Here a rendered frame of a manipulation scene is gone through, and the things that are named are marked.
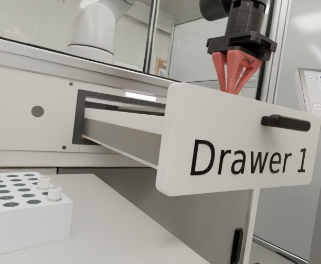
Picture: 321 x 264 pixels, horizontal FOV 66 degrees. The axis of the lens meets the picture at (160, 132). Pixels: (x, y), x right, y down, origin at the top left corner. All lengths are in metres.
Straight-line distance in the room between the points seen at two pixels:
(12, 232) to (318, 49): 2.10
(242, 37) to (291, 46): 1.83
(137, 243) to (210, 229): 0.60
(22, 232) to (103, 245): 0.07
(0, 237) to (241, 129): 0.26
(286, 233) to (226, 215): 1.33
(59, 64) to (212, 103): 0.35
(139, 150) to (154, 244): 0.11
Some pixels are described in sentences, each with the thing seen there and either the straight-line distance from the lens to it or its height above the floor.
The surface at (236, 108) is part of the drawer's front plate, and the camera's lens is 0.29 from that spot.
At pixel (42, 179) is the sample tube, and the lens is 0.30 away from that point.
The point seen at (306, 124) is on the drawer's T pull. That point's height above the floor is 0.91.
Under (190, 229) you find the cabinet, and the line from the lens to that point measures 0.80.
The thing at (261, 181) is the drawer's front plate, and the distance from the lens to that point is 0.35.
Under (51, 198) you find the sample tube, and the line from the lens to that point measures 0.27.
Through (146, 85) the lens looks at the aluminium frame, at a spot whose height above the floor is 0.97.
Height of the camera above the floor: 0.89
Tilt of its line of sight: 3 degrees down
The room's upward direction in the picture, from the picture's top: 7 degrees clockwise
